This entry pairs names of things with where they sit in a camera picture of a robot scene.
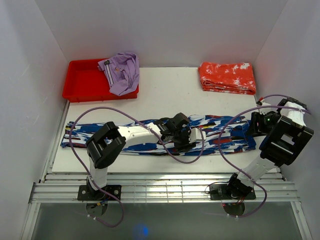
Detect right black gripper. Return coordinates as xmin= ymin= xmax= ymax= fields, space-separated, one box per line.
xmin=244 ymin=111 xmax=282 ymax=137

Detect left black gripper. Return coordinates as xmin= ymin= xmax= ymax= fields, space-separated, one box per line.
xmin=170 ymin=126 xmax=195 ymax=153

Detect blue white red patterned trousers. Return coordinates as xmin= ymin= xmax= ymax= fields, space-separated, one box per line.
xmin=59 ymin=114 xmax=258 ymax=157

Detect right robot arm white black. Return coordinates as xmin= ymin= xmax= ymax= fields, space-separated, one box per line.
xmin=225 ymin=97 xmax=314 ymax=199

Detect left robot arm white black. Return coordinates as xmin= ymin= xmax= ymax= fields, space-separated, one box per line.
xmin=86 ymin=113 xmax=205 ymax=200

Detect folded orange white trousers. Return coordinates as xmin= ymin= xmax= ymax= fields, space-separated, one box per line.
xmin=197 ymin=62 xmax=256 ymax=95

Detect purple trousers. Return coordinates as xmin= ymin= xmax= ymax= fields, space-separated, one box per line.
xmin=97 ymin=51 xmax=140 ymax=96

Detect red plastic tray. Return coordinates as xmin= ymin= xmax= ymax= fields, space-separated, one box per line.
xmin=62 ymin=59 xmax=139 ymax=103

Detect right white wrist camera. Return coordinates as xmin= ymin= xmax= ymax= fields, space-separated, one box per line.
xmin=256 ymin=97 xmax=272 ymax=116

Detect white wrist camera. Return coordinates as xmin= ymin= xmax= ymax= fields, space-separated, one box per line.
xmin=256 ymin=97 xmax=272 ymax=116
xmin=188 ymin=127 xmax=206 ymax=144

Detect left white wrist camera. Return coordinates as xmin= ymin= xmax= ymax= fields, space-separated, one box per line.
xmin=188 ymin=127 xmax=206 ymax=144

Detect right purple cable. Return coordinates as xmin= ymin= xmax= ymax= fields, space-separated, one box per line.
xmin=199 ymin=93 xmax=312 ymax=218

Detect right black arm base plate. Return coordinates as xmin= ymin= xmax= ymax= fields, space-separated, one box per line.
xmin=204 ymin=181 xmax=256 ymax=201

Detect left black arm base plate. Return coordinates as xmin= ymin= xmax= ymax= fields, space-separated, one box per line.
xmin=77 ymin=185 xmax=122 ymax=202

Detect aluminium rail frame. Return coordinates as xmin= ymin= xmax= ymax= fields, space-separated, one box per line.
xmin=21 ymin=102 xmax=312 ymax=240

